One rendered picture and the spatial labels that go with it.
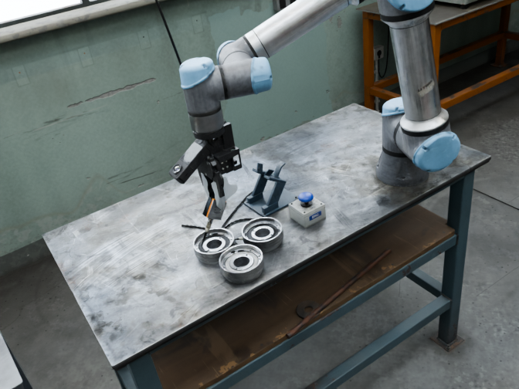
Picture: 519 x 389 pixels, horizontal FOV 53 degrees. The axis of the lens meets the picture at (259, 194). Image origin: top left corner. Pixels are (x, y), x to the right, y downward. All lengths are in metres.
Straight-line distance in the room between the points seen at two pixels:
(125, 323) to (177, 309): 0.12
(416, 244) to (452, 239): 0.13
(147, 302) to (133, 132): 1.72
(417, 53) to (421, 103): 0.13
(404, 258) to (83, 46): 1.78
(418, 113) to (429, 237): 0.56
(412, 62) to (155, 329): 0.82
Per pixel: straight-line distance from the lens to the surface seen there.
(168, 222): 1.50
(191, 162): 1.18
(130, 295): 1.30
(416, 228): 1.78
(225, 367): 1.41
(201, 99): 1.13
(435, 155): 1.35
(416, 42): 1.23
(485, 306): 2.34
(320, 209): 1.38
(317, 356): 2.11
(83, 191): 2.91
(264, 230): 1.35
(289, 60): 3.26
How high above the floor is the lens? 1.63
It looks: 33 degrees down
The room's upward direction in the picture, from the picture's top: 9 degrees counter-clockwise
